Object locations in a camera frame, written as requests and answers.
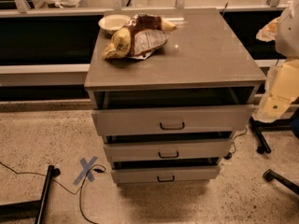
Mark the grey middle drawer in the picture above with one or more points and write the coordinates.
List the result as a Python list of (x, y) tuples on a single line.
[(168, 150)]

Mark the black stand leg right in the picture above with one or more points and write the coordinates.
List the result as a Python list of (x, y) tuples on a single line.
[(262, 144)]

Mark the black stand leg left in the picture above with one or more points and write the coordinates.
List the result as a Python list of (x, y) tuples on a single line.
[(36, 208)]

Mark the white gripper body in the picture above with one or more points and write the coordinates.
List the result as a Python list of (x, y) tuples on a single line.
[(288, 36)]

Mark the yellow brown chip bag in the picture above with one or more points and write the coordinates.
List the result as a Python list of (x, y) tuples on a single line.
[(139, 37)]

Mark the black stand leg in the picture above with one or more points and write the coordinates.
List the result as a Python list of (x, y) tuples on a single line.
[(36, 208), (262, 144)]

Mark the grey drawer cabinet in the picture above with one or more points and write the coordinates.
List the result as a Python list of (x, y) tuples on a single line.
[(202, 64)]

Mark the grey drawer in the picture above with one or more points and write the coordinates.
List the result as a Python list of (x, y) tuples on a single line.
[(168, 150), (165, 174), (197, 119)]

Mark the black stand foot right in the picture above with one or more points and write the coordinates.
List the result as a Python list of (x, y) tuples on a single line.
[(270, 175)]

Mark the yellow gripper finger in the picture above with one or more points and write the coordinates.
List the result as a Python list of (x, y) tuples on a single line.
[(269, 31)]

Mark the grey bottom drawer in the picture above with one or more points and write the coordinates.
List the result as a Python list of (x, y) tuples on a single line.
[(165, 174)]

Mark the blue tape cross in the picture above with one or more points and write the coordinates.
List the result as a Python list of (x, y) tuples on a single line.
[(86, 170)]

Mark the white bowl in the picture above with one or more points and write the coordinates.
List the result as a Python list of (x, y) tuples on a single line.
[(112, 23)]

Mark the grey top drawer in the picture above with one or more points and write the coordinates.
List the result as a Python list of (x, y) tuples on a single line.
[(197, 119)]

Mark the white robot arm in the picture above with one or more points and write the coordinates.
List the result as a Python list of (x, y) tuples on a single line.
[(287, 37)]

